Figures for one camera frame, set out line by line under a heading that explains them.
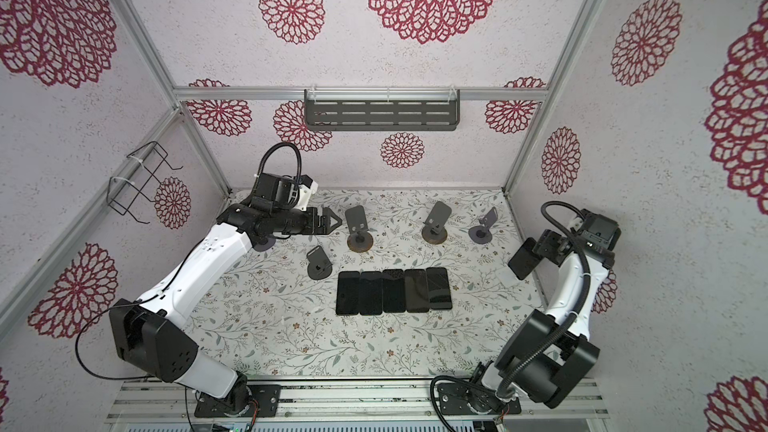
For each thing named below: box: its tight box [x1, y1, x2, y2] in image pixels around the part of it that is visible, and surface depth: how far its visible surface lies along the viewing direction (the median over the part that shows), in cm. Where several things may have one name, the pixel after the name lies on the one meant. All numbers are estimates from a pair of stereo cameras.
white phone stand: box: [495, 266, 520, 288], surface depth 97 cm
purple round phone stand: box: [468, 206, 498, 244], surface depth 108 cm
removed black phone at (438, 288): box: [426, 267, 453, 310], surface depth 96 cm
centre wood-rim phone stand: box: [345, 205, 373, 253], surface depth 105 cm
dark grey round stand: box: [306, 245, 333, 280], surface depth 95 cm
